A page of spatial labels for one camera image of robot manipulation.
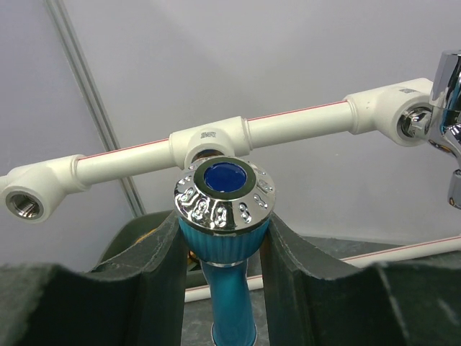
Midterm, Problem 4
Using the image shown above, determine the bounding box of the dark grey stone mat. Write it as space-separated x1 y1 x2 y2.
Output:
182 237 461 346

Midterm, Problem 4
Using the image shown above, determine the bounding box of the blue plastic faucet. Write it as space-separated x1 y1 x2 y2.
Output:
174 156 276 345

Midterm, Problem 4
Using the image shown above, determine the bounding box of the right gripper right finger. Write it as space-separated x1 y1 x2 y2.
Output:
261 216 460 345

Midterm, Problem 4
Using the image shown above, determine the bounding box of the dark green plastic tray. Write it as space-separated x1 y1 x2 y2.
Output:
93 210 461 289

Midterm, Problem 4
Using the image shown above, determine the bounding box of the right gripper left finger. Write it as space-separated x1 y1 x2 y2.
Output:
1 213 187 345

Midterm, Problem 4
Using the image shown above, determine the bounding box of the white PVC pipe frame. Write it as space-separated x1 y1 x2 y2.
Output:
0 77 461 303

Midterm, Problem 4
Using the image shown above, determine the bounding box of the chrome metal faucet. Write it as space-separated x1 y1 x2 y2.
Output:
398 50 461 210

